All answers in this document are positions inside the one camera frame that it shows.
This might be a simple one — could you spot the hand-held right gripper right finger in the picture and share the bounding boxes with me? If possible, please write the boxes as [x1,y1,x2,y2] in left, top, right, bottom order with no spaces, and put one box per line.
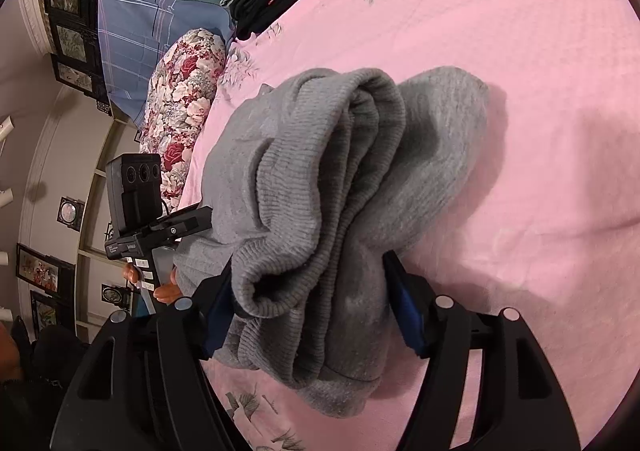
[381,249,584,451]

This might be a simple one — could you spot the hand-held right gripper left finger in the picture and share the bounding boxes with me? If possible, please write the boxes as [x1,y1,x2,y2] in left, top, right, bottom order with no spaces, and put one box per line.
[50,256,251,451]

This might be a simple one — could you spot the grey hooded sweatshirt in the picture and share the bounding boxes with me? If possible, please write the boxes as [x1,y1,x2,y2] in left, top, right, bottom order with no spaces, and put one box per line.
[172,66,491,420]

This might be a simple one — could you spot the person's left hand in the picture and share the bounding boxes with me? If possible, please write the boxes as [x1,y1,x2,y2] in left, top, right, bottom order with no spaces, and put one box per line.
[122,262,182,305]

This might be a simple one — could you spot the small black framed picture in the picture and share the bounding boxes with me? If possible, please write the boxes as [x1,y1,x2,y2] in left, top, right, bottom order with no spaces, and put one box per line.
[101,282,132,306]
[56,197,86,232]

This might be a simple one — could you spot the red floral pillow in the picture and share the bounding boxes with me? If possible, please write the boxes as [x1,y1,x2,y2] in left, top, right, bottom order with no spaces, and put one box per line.
[137,28,229,208]

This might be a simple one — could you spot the black framed painting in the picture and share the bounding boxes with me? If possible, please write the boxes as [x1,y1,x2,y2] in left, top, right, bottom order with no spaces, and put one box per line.
[15,243,76,295]
[30,290,74,333]

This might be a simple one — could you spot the blue plaid pillow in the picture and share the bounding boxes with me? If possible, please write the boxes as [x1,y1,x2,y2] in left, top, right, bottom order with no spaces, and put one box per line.
[94,0,237,130]

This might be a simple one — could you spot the pink floral bedsheet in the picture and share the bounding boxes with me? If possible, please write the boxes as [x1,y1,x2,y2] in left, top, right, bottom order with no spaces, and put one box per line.
[180,0,640,451]

